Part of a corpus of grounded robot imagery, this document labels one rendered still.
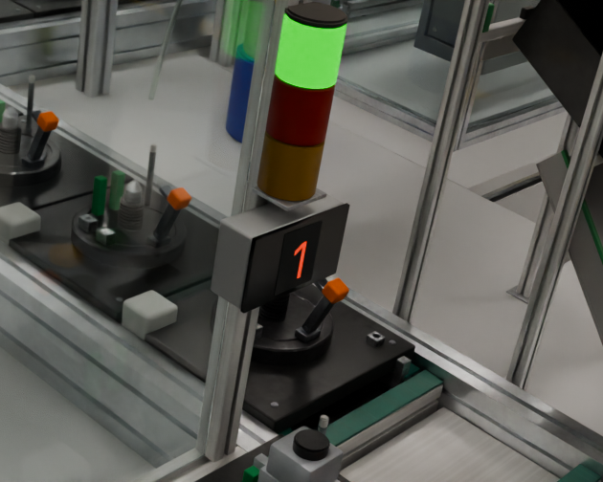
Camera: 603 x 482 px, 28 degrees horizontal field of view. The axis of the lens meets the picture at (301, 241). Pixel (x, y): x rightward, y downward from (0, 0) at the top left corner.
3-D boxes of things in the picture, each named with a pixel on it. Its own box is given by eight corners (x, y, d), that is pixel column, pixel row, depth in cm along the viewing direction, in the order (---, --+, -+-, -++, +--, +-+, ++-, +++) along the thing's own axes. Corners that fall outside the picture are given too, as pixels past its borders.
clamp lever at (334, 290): (320, 332, 132) (350, 289, 127) (307, 338, 130) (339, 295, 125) (300, 308, 133) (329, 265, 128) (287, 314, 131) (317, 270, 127)
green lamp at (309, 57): (348, 82, 97) (359, 25, 95) (307, 93, 93) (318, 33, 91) (302, 61, 99) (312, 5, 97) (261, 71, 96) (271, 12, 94)
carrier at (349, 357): (413, 360, 138) (435, 266, 133) (272, 438, 121) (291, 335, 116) (262, 269, 151) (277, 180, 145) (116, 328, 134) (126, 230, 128)
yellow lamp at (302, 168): (327, 192, 102) (337, 140, 99) (287, 207, 98) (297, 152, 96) (284, 169, 104) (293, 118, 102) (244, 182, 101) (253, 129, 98)
